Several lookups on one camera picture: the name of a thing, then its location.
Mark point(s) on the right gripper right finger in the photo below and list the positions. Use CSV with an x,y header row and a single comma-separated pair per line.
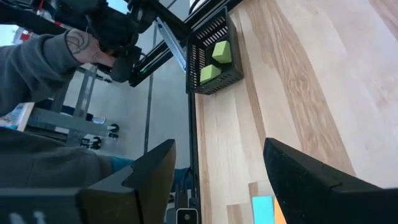
x,y
311,193

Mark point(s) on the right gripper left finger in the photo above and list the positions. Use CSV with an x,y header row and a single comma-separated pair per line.
x,y
149,186

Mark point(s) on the long orange foam block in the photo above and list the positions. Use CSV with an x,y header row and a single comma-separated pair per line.
x,y
279,214

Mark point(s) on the long blue foam block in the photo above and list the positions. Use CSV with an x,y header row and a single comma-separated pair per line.
x,y
262,210

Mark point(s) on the small green foam cube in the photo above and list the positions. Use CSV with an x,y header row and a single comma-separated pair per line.
x,y
222,52
210,74

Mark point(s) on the black caster wheel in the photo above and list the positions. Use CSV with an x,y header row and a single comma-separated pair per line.
x,y
93,143
114,129

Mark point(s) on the grey metal stand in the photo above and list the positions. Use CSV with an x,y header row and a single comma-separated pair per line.
x,y
62,121

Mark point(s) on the black plastic basket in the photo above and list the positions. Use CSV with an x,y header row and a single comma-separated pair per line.
x,y
194,62

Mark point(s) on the person's hand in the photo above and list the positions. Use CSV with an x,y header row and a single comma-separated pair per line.
x,y
88,49

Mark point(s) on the printed cardboard box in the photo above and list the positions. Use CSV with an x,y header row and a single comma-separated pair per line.
x,y
15,116

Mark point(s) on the person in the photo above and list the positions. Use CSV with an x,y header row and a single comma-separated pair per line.
x,y
28,68

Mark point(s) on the table-level camera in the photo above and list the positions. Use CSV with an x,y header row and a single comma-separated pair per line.
x,y
187,216

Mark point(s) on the black aluminium table frame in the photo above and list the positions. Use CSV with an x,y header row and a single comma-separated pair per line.
x,y
194,140

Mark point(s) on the silver metal bracket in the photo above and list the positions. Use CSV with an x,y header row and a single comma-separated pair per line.
x,y
171,43

